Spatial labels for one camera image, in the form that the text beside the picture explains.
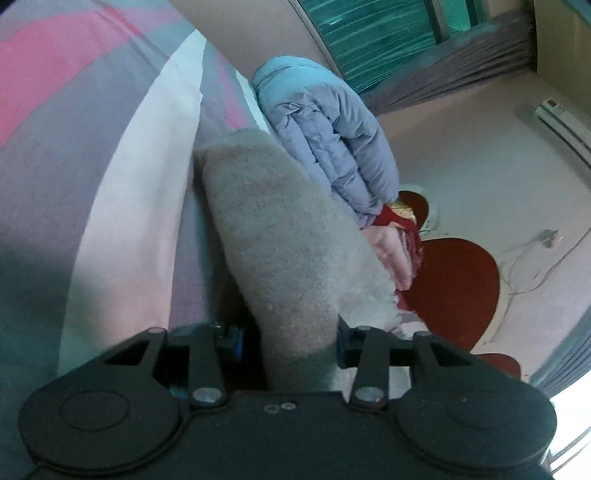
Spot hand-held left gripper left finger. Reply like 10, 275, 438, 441
102, 323, 245, 409

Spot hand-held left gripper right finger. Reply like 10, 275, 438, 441
336, 316, 474, 411

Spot grey pants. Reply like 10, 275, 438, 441
193, 128, 400, 393

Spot pink cloth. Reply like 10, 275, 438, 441
366, 227, 415, 292

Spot red heart-shaped headboard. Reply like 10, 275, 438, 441
396, 189, 522, 380

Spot red cloth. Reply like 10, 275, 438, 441
369, 200, 424, 315

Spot folded blue-grey quilt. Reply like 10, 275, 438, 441
252, 55, 399, 229

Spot pink and purple bed sheet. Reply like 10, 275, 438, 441
0, 0, 273, 467

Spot grey curtain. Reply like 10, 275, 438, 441
367, 25, 539, 117

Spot white air conditioner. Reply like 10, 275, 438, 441
534, 98, 591, 168

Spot window with green curtain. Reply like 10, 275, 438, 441
298, 0, 502, 95

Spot white cable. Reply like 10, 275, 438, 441
496, 233, 591, 333

